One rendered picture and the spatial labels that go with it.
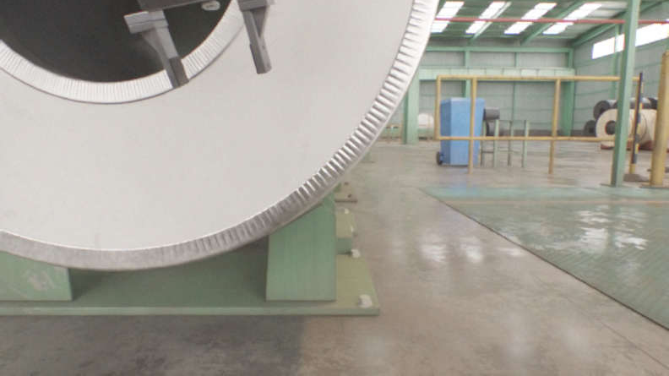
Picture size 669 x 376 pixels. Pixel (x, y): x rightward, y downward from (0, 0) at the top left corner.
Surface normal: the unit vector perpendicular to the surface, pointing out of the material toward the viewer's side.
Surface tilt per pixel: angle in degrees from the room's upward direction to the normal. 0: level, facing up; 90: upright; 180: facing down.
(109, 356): 0
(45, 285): 90
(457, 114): 93
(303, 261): 90
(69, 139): 90
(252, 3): 113
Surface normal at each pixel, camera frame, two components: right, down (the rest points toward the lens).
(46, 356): 0.00, -1.00
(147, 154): 0.01, 0.10
